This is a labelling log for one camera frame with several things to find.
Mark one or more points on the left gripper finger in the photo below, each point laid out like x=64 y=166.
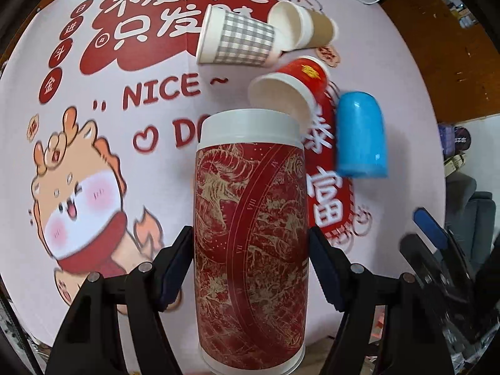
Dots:
x=433 y=226
x=449 y=293

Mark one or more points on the tall red patterned cup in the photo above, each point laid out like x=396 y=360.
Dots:
x=251 y=250

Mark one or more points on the blue plastic cup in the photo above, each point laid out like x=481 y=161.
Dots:
x=361 y=137

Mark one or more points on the red paper cup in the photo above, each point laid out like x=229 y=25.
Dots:
x=293 y=89

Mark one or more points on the brown paper cup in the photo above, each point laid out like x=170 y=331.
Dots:
x=301 y=28

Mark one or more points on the grey checkered paper cup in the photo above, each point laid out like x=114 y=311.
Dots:
x=234 y=39

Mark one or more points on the grey chair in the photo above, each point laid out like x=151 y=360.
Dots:
x=470 y=215

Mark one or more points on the printed cartoon tablecloth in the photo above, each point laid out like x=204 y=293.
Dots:
x=102 y=102

